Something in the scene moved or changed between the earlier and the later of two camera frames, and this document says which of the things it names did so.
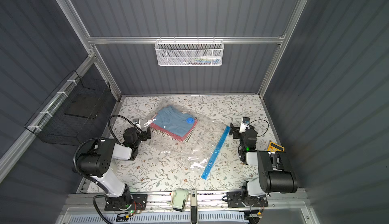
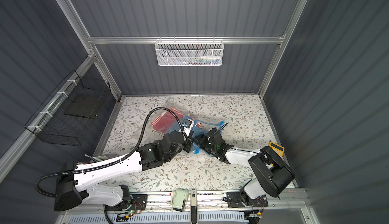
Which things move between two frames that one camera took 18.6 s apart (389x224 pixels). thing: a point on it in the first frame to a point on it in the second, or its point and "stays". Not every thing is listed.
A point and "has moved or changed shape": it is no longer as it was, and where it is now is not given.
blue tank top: x=173 y=120 to x=195 y=130
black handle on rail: x=193 y=206 stays
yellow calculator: x=272 y=147 stays
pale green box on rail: x=179 y=196 stays
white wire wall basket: x=189 y=52 stays
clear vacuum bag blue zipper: x=195 y=136 has moved or changed shape
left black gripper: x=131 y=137 to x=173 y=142
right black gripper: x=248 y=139 to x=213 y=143
